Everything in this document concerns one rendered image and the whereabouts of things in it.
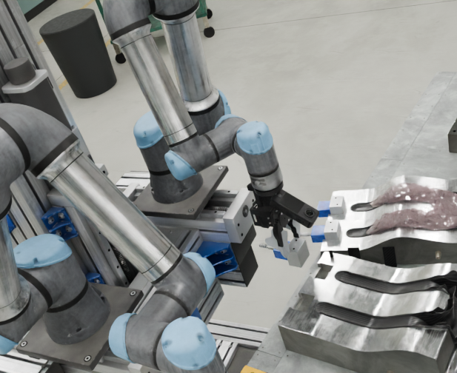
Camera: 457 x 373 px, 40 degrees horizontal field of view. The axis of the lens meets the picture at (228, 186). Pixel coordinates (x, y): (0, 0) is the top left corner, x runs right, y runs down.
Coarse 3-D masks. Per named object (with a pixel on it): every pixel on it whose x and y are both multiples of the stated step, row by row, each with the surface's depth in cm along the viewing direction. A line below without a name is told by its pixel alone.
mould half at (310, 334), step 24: (336, 264) 156; (360, 264) 154; (432, 264) 143; (456, 264) 139; (312, 288) 152; (336, 288) 149; (360, 288) 148; (288, 312) 147; (312, 312) 145; (384, 312) 140; (408, 312) 134; (288, 336) 146; (312, 336) 140; (336, 336) 138; (360, 336) 137; (384, 336) 133; (408, 336) 128; (432, 336) 126; (336, 360) 141; (360, 360) 136; (384, 360) 131; (408, 360) 127; (432, 360) 122; (456, 360) 128
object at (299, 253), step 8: (296, 240) 157; (304, 240) 156; (264, 248) 162; (272, 248) 161; (296, 248) 154; (304, 248) 156; (280, 256) 158; (288, 256) 156; (296, 256) 154; (304, 256) 157; (296, 264) 156
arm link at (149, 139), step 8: (152, 112) 167; (144, 120) 166; (152, 120) 164; (136, 128) 164; (144, 128) 162; (152, 128) 161; (136, 136) 163; (144, 136) 161; (152, 136) 161; (160, 136) 161; (136, 144) 167; (144, 144) 163; (152, 144) 162; (160, 144) 162; (144, 152) 165; (152, 152) 164; (160, 152) 164; (144, 160) 168; (152, 160) 166; (160, 160) 165; (152, 168) 168; (160, 168) 167; (168, 168) 167
